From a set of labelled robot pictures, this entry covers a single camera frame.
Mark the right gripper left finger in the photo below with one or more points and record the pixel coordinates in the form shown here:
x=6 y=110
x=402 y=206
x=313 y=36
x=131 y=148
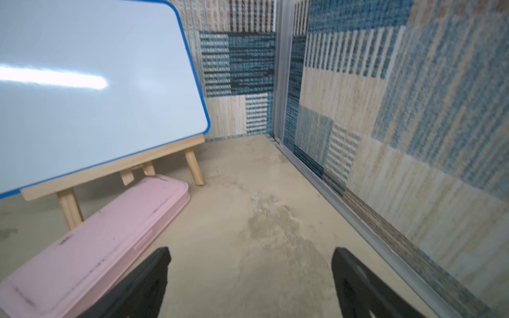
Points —
x=139 y=294

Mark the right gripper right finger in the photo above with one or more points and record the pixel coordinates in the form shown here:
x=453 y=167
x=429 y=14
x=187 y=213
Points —
x=361 y=293

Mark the pink plastic case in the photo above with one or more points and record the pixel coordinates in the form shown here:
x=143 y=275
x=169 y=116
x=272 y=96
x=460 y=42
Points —
x=74 y=272

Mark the blue framed whiteboard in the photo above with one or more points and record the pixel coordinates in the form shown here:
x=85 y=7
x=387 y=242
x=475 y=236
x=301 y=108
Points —
x=85 y=83

